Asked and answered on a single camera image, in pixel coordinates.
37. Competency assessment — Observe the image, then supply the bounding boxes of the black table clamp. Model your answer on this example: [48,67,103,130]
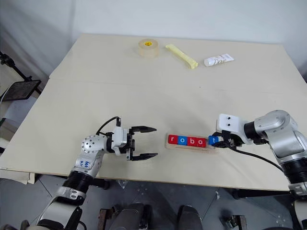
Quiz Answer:
[90,179,110,190]

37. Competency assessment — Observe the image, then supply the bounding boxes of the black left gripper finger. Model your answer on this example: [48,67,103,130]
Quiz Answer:
[130,125,158,135]
[130,152,159,162]

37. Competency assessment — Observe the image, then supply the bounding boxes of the black flat panel on stand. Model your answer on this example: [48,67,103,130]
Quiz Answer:
[3,80,42,103]

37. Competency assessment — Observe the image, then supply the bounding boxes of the pale yellow long packet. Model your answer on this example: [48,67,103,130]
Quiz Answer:
[165,43,200,70]

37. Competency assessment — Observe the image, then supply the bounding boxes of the light wooden letter tray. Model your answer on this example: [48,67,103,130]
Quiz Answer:
[165,134,217,151]

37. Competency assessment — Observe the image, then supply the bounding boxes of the beige tape roll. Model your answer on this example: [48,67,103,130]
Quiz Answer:
[138,38,160,59]

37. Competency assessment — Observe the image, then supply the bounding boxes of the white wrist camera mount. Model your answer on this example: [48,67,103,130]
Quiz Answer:
[216,113,254,145]
[112,126,129,156]

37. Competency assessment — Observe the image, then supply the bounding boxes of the black table clamp bar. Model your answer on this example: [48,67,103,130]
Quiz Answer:
[232,188,291,200]

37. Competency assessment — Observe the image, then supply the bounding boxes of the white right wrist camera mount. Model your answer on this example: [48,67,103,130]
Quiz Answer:
[216,113,254,145]

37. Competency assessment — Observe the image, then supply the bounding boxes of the brown metal bracket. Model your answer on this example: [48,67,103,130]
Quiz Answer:
[97,206,117,230]
[223,214,247,230]

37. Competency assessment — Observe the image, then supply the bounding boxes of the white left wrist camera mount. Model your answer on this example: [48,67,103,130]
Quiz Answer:
[112,126,129,156]

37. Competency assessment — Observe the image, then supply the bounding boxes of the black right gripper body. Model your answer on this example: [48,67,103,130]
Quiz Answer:
[219,130,245,150]

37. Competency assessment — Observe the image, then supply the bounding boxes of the white squeeze tube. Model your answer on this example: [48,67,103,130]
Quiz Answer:
[203,53,235,68]

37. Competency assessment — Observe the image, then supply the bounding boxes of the dark rounded shape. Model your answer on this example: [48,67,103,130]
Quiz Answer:
[177,205,203,230]
[112,203,154,230]

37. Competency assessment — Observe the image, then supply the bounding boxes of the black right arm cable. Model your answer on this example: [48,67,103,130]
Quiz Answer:
[229,143,290,173]

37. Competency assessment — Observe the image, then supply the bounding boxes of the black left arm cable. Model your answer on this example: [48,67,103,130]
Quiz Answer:
[95,116,121,138]

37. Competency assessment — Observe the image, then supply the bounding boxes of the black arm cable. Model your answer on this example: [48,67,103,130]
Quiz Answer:
[229,143,290,173]
[95,116,121,138]

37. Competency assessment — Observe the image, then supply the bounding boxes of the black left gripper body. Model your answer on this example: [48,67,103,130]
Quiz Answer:
[125,126,137,161]

